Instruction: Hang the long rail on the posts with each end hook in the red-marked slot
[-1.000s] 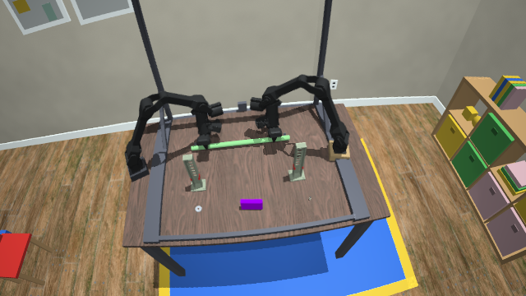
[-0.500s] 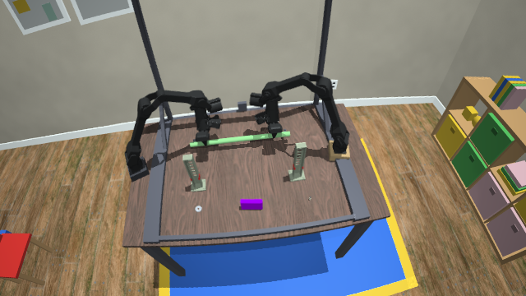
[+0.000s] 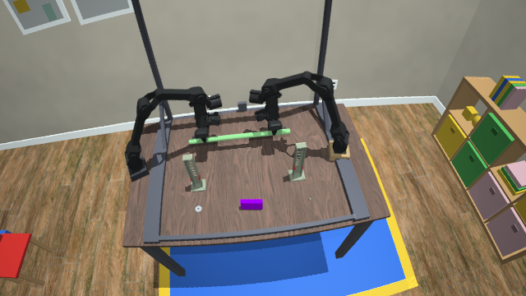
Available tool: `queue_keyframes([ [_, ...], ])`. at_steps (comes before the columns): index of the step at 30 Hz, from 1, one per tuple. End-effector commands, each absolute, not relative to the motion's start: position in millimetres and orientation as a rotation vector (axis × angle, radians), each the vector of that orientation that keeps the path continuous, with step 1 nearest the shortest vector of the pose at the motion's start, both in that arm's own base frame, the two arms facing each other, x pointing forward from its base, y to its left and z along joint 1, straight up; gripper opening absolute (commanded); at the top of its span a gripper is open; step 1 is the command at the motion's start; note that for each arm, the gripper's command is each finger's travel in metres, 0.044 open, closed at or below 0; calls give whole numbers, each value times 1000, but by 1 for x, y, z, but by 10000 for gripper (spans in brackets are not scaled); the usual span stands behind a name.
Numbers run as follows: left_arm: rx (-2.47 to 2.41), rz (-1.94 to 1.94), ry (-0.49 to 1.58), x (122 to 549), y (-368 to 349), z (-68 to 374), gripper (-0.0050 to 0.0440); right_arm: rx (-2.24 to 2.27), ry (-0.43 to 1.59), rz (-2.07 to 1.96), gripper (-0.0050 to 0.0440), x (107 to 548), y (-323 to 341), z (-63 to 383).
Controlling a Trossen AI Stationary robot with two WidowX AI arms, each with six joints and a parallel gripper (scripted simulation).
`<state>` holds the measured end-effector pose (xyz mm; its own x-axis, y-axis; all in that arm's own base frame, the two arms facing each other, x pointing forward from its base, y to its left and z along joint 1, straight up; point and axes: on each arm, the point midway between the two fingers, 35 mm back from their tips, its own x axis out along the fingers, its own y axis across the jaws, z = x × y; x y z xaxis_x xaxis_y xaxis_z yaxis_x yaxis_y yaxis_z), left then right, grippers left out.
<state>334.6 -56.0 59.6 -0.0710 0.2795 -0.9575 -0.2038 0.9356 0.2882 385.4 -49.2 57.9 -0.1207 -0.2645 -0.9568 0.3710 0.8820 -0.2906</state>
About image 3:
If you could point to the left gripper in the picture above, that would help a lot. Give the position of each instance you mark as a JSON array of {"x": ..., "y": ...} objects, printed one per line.
[{"x": 273, "y": 125}]

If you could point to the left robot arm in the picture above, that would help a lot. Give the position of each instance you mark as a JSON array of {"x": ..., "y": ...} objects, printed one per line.
[{"x": 325, "y": 90}]

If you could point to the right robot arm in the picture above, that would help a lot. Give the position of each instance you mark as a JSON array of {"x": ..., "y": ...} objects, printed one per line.
[{"x": 144, "y": 107}]

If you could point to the purple block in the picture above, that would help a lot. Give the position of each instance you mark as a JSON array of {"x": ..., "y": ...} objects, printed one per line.
[{"x": 251, "y": 204}]

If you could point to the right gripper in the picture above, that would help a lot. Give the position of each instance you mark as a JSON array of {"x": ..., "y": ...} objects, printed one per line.
[{"x": 202, "y": 131}]

